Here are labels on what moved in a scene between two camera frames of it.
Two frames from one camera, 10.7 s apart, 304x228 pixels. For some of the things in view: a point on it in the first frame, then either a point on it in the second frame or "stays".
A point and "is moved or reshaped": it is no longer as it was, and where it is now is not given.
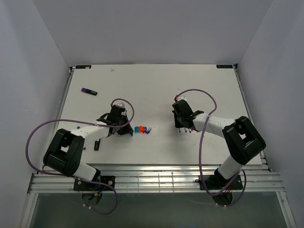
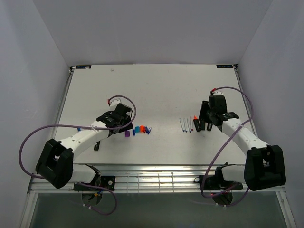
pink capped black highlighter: x=96 y=145 stays
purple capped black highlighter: x=85 y=90 is moved or reshaped
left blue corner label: x=83 y=67 stays
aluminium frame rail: x=157 y=179 stays
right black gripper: x=177 y=124 to x=205 y=106
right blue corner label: x=224 y=66 stays
